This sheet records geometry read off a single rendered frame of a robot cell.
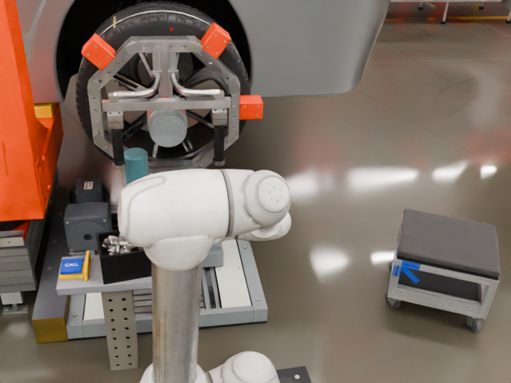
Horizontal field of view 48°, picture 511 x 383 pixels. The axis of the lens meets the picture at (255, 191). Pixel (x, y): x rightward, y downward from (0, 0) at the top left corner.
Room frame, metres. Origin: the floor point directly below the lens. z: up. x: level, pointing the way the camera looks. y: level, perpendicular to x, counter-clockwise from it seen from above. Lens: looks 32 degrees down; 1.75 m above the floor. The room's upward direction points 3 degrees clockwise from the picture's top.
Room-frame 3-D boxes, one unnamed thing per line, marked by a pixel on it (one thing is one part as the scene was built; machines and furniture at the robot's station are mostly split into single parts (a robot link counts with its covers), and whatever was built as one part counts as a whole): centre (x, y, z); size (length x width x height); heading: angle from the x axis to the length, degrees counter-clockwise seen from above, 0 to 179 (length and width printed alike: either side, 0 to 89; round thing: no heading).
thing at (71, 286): (1.53, 0.44, 0.44); 0.43 x 0.17 x 0.03; 101
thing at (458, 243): (1.96, -0.82, 0.17); 0.43 x 0.36 x 0.34; 75
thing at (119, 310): (1.53, 0.47, 0.21); 0.10 x 0.10 x 0.42; 11
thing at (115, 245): (1.54, 0.42, 0.51); 0.20 x 0.14 x 0.13; 110
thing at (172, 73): (1.87, 0.23, 1.03); 0.19 x 0.18 x 0.11; 11
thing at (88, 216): (2.07, 0.71, 0.26); 0.42 x 0.18 x 0.35; 11
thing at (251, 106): (2.04, 0.04, 0.85); 0.09 x 0.08 x 0.07; 101
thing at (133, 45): (1.97, 0.35, 0.85); 0.54 x 0.07 x 0.54; 101
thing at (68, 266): (1.50, 0.60, 0.47); 0.07 x 0.07 x 0.02; 11
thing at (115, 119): (1.74, 0.47, 0.93); 0.09 x 0.05 x 0.05; 11
